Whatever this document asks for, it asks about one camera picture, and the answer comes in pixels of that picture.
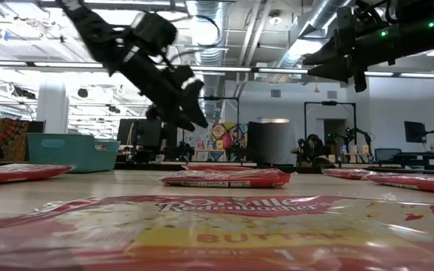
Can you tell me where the black desk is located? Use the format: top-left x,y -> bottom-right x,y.
374,152 -> 434,171

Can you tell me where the orange patterned tapestry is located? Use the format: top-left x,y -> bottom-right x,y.
0,118 -> 29,163

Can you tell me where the teal plastic basket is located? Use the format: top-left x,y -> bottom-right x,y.
26,132 -> 121,174

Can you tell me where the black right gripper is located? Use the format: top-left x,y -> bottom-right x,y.
302,5 -> 395,93

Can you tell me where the long light bar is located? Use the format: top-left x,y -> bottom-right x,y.
0,59 -> 434,79

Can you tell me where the black metal frame stand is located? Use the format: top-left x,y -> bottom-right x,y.
303,100 -> 357,163
197,96 -> 240,163

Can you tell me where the silver smooth air duct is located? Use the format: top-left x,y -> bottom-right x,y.
269,0 -> 357,84

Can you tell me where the dark grey partition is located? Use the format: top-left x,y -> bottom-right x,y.
246,120 -> 298,166

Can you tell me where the white round pillar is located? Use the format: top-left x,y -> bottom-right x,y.
35,73 -> 70,135

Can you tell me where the silver ribbed air duct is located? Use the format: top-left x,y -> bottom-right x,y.
185,0 -> 228,121

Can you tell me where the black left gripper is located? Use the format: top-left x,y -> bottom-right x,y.
107,44 -> 209,132

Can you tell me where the black computer monitor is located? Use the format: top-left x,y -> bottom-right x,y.
117,118 -> 139,148
136,118 -> 164,148

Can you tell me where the seated person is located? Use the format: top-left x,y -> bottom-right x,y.
307,133 -> 328,166

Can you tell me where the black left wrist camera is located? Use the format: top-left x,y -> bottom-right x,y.
162,65 -> 206,99

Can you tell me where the tall black speaker panel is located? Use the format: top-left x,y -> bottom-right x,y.
162,123 -> 179,161

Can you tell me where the small wooden table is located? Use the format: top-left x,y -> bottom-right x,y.
193,148 -> 228,163

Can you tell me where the grey office chair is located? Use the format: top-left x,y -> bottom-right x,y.
374,148 -> 402,165

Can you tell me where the colourful geometric mural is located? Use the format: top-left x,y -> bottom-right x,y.
211,122 -> 249,163

